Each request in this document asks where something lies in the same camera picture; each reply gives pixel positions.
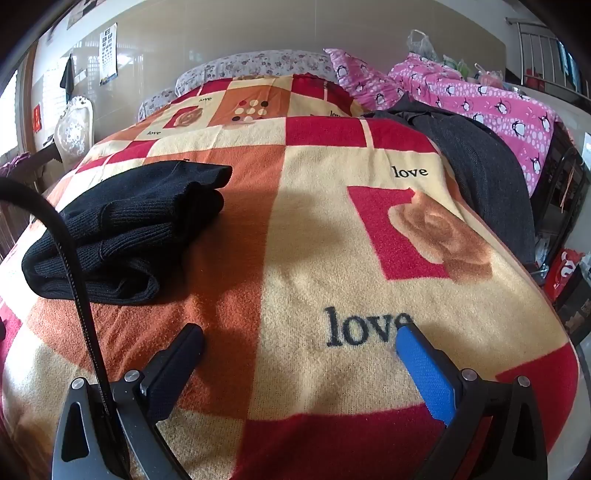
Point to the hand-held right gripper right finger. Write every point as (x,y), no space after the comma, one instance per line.
(425,369)

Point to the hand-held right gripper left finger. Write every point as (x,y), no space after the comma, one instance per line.
(178,364)

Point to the black pants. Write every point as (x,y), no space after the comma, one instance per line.
(129,221)

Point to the red bag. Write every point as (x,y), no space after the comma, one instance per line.
(563,274)

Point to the red orange patchwork blanket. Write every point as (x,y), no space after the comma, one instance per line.
(300,230)

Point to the dark grey garment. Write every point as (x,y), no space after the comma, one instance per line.
(480,161)

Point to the black metal cart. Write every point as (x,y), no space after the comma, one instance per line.
(556,184)

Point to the white ornate chair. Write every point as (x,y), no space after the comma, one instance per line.
(74,129)

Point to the purple cloth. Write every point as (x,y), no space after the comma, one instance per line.
(13,164)

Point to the small grey floral pillow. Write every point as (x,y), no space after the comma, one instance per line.
(157,104)

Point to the pink penguin quilt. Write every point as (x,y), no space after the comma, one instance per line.
(498,110)

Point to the pink penguin pillow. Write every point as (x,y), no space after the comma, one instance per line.
(360,76)

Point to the clear plastic bag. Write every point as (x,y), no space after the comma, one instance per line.
(488,74)

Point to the green plastic bag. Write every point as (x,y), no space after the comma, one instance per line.
(455,67)

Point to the black hanging cloth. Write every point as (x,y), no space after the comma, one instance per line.
(68,76)

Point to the large grey floral pillow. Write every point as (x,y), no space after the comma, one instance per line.
(258,64)

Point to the eye chart poster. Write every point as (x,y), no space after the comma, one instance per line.
(109,53)

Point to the white plastic bag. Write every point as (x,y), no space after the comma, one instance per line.
(420,46)

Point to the metal railing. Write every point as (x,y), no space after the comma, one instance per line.
(540,50)

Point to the red wall sign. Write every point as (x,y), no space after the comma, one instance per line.
(37,119)

